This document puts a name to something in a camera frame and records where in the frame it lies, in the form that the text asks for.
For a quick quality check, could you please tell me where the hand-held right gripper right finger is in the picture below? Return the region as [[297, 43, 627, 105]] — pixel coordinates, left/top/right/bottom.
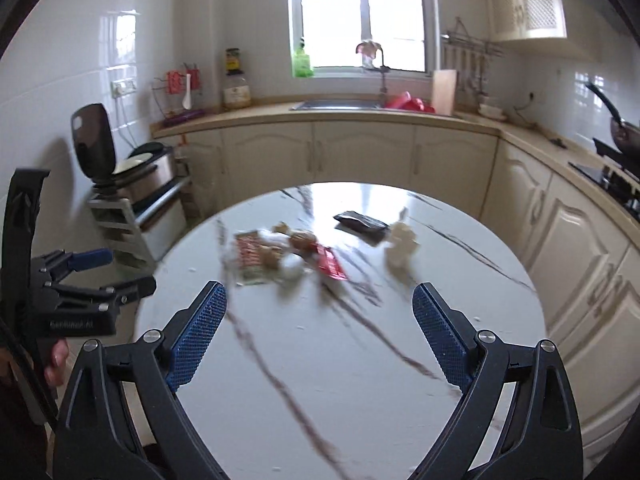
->
[[412, 282, 585, 480]]

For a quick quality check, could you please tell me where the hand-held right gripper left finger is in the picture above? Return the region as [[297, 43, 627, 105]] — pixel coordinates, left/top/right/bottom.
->
[[52, 281, 228, 480]]

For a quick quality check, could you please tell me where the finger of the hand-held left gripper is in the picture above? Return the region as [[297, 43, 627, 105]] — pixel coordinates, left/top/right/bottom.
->
[[31, 247, 115, 287], [45, 275, 158, 313]]

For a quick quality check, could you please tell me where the red white packet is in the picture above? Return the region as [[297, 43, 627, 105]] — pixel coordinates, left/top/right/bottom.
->
[[234, 230, 268, 286]]

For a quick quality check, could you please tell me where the red wrapper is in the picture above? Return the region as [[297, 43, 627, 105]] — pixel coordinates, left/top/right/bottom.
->
[[314, 245, 348, 281]]

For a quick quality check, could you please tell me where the dark wrapper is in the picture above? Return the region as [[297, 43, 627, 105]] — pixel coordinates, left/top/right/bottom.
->
[[333, 211, 390, 241]]

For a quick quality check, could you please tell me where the person's left hand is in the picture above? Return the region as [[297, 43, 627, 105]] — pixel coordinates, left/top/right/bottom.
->
[[42, 337, 71, 388]]

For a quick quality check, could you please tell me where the round white marble table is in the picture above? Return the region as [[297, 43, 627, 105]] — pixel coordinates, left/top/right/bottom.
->
[[135, 182, 548, 480]]

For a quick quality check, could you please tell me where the black rice cooker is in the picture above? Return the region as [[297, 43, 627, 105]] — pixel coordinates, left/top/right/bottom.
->
[[71, 103, 178, 206]]

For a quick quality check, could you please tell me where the clear oil jar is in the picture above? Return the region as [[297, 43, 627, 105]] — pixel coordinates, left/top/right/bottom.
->
[[222, 72, 252, 111]]

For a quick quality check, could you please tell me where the black glass gas hob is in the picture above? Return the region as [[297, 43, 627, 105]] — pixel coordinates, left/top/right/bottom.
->
[[567, 160, 640, 221]]

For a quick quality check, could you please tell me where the beige countertop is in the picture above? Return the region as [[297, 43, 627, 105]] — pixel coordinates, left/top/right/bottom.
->
[[152, 100, 640, 221]]

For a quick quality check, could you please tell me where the stack of white bowls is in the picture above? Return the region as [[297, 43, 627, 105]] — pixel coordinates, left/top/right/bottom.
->
[[477, 92, 508, 121]]

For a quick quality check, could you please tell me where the wooden cutting board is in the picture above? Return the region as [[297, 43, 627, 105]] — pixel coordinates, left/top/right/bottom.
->
[[431, 69, 458, 116]]

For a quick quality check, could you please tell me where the black portable burner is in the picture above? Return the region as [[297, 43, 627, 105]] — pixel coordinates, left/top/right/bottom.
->
[[592, 137, 640, 171]]

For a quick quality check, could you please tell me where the steel kitchen sink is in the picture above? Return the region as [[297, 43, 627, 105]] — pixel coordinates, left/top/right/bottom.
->
[[290, 99, 386, 112]]

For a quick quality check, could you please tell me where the steel faucet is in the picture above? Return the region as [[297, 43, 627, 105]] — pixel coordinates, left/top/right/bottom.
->
[[356, 40, 390, 108]]

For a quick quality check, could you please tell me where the black wok with lid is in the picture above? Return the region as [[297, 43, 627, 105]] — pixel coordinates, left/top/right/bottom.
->
[[585, 81, 640, 153]]

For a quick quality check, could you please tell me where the green bottle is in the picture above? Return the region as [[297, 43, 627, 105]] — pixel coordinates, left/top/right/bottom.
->
[[291, 37, 316, 79]]

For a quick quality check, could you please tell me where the sliding window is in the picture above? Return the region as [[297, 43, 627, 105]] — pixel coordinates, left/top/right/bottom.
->
[[287, 0, 441, 77]]

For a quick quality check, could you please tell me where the cream lattice door cabinet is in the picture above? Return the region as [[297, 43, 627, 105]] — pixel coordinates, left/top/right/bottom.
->
[[485, 0, 568, 43]]

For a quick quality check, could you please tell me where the red wire knife rack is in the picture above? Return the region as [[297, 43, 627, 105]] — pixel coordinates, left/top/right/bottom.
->
[[152, 62, 206, 128]]

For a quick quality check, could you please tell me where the wall outlet with cable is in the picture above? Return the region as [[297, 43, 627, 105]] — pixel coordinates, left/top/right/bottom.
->
[[512, 91, 543, 126]]

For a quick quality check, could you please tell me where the metal wall utensil rack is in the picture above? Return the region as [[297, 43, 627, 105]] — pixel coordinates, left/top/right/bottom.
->
[[441, 17, 506, 58]]

